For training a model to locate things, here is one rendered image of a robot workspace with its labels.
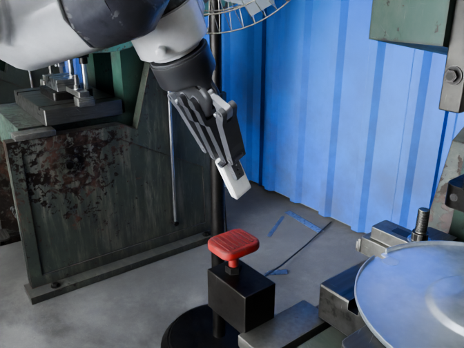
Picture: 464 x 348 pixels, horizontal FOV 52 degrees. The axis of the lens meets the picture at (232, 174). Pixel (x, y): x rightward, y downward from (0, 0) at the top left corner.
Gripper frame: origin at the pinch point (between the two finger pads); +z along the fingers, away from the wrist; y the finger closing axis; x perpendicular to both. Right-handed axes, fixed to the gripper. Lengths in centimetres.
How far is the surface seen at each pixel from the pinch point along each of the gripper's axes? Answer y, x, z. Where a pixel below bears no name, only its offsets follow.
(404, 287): 24.9, 2.6, 10.3
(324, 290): 11.8, 0.1, 18.5
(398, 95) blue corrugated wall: -62, 114, 73
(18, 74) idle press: -294, 25, 48
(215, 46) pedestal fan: -53, 36, 6
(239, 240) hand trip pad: 0.9, -4.1, 9.8
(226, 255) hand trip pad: 2.5, -7.7, 8.6
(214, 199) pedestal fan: -53, 16, 45
